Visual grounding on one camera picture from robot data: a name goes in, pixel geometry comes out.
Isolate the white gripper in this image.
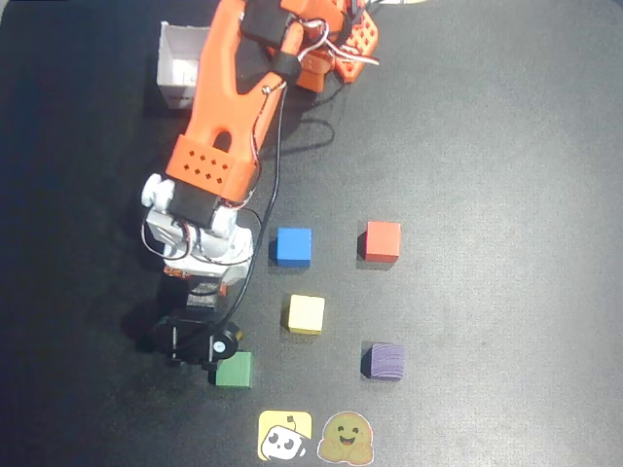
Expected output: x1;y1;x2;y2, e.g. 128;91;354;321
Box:
143;208;255;310

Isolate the green wooden cube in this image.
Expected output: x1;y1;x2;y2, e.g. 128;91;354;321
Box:
208;350;254;389

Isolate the blue wooden cube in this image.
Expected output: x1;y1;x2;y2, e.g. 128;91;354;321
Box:
269;226;313;269

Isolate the yellow wooden cube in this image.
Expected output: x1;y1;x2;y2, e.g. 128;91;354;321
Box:
280;293;326;336

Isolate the red wooden cube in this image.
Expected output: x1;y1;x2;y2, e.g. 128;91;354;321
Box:
357;220;403;264

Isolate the purple wooden cube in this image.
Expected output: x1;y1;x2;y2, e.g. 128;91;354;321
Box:
360;341;407;380

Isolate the yellow robot mascot sticker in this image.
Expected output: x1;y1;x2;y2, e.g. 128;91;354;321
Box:
257;410;313;462

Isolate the white open cardboard box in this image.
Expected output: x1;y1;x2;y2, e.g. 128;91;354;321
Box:
155;19;211;112

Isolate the hugging face emoji sticker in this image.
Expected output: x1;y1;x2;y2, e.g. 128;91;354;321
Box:
316;411;376;462

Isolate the black fabric mat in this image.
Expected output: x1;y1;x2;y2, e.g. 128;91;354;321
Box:
0;0;623;467

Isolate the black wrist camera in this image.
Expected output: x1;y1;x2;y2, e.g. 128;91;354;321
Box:
153;314;243;370

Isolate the black camera cable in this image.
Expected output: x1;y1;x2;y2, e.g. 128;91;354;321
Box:
208;82;337;341

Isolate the white red servo wire bundle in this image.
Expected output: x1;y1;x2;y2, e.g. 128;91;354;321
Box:
291;17;382;67

